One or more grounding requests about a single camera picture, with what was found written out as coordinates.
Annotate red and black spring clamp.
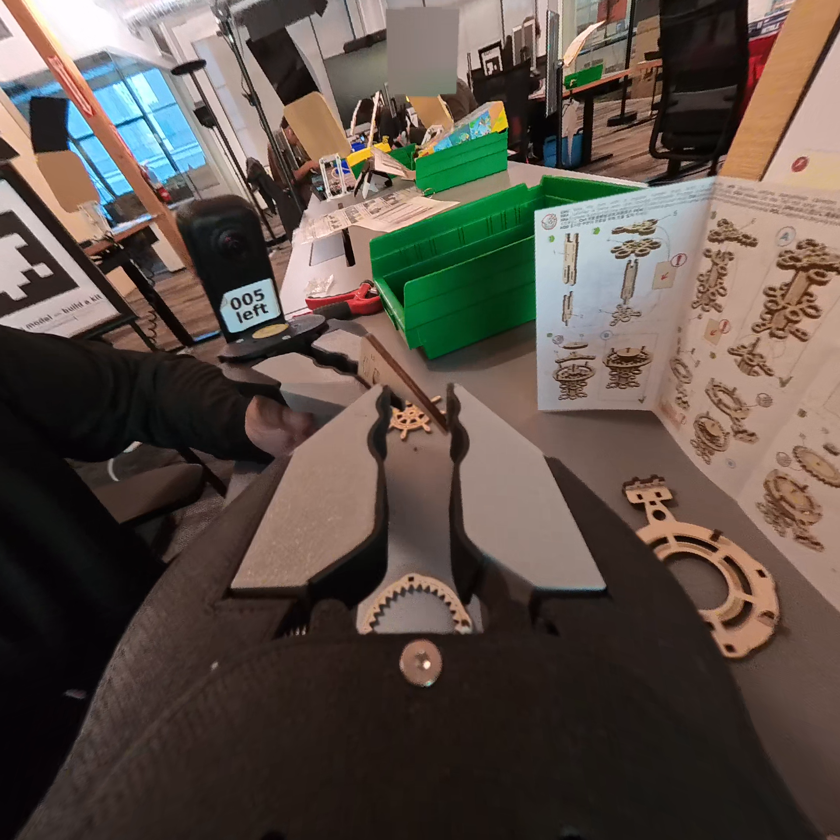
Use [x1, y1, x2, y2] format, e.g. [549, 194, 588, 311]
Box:
[305, 281, 383, 316]

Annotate person's left forearm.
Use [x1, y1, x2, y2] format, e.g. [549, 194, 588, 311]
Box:
[0, 325, 277, 463]

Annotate colourful printed boxes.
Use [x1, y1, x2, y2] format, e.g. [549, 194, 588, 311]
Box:
[425, 101, 509, 157]

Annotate person's left hand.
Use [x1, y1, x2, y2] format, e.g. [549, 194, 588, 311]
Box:
[246, 394, 317, 458]

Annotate tan curved board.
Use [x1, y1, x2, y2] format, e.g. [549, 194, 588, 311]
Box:
[722, 0, 837, 181]

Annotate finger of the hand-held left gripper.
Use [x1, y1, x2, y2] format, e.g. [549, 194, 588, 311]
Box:
[311, 327, 368, 388]
[251, 356, 370, 424]

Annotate tan reflector board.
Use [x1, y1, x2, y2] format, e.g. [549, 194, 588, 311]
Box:
[36, 150, 101, 212]
[283, 92, 350, 161]

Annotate green plastic bin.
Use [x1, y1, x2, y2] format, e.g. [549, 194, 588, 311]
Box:
[415, 128, 509, 193]
[369, 176, 647, 361]

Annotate black floor lamp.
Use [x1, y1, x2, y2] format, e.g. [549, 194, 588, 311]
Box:
[171, 59, 227, 198]

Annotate printed paper sheets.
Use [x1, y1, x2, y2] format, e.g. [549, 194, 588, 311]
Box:
[301, 189, 460, 245]

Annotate wooden support post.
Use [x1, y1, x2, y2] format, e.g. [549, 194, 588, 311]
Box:
[3, 0, 193, 263]

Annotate white frame model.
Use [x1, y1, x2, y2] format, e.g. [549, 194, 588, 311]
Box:
[318, 153, 353, 200]

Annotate framed black white marker sign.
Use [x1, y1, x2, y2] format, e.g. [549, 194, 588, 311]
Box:
[0, 161, 135, 339]

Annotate round wooden frame with handle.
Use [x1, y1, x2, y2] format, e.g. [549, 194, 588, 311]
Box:
[622, 476, 782, 660]

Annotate wooden internal gear ring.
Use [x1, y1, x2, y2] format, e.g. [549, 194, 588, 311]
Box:
[357, 572, 473, 635]

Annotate black flag panel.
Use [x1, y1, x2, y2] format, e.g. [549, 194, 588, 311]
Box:
[246, 0, 329, 106]
[29, 97, 70, 155]

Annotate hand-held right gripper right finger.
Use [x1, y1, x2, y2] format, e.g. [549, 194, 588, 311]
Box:
[446, 384, 608, 608]

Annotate brown table with black legs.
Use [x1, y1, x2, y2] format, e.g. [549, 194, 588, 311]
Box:
[545, 59, 664, 168]

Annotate small three-armed wooden part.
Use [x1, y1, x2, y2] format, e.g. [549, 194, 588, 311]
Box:
[387, 403, 439, 442]

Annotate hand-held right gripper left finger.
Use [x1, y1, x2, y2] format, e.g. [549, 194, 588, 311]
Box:
[230, 384, 392, 608]

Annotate triangular wooden offcut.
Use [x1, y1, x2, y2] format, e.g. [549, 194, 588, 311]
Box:
[359, 333, 450, 435]

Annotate folded instruction leaflet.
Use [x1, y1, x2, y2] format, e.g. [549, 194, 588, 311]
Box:
[535, 174, 840, 637]

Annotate black office chair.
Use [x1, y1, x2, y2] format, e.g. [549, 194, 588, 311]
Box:
[650, 0, 750, 166]
[66, 459, 206, 526]

